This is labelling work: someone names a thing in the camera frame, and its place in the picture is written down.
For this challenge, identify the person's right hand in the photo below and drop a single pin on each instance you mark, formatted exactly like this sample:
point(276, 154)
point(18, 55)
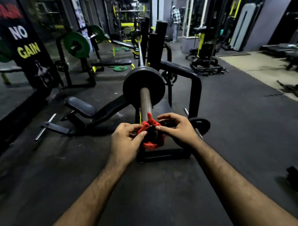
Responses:
point(182, 132)

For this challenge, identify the person's left hand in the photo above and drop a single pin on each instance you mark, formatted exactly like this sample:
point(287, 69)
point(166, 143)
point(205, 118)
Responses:
point(123, 146)

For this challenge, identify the person's right thumb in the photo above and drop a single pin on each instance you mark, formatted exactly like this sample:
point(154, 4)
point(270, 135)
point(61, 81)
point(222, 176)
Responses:
point(163, 129)

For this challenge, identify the person's left thumb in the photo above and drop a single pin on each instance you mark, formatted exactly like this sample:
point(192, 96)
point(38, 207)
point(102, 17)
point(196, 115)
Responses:
point(140, 137)

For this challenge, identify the red barbell collar clamp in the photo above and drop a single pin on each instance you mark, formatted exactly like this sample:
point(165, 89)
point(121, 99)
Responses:
point(151, 145)

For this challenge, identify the person's right forearm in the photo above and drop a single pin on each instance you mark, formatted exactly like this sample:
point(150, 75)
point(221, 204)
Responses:
point(237, 191)

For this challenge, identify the person's left forearm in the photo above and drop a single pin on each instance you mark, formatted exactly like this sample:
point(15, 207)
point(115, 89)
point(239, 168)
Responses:
point(93, 198)

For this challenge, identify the steel barbell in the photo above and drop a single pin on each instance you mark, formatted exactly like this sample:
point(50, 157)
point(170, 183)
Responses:
point(145, 100)

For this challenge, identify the small black weight plate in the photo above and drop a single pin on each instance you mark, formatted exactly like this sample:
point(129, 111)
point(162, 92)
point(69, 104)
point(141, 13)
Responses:
point(201, 125)
point(168, 78)
point(61, 66)

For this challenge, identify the large black weight plate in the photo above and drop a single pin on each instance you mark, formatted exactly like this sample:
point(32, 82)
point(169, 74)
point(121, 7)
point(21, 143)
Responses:
point(132, 86)

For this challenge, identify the black incline bench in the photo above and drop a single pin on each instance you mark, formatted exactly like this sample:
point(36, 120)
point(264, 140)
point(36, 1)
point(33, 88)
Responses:
point(80, 107)

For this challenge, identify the small green weight plate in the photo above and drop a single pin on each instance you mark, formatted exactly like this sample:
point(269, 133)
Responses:
point(115, 49)
point(120, 68)
point(126, 48)

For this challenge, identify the black flat bench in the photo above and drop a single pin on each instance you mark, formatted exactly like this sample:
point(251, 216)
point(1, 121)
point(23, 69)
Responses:
point(111, 62)

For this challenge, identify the black rack with green plates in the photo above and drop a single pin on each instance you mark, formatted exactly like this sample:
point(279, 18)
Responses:
point(67, 76)

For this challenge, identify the steel peg bar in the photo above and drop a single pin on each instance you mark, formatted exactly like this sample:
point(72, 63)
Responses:
point(45, 127)

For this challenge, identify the large green weight plate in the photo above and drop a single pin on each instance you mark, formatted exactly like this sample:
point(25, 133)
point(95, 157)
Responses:
point(76, 45)
point(98, 33)

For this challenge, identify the grey leaning mat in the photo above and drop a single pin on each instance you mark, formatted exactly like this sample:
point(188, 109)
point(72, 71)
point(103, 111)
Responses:
point(243, 25)

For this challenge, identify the dark floor object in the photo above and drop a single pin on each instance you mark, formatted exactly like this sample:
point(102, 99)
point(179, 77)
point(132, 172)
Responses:
point(288, 88)

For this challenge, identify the black floor equipment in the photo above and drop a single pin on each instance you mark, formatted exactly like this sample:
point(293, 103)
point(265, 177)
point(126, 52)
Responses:
point(292, 178)

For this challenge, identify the black padded bench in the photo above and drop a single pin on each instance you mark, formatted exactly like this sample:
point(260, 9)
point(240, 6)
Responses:
point(279, 50)

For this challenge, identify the black barbell rack frame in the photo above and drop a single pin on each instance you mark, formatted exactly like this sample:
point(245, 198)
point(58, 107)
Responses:
point(195, 93)

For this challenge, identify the black printed wall banner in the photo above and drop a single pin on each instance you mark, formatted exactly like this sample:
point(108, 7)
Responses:
point(28, 51)

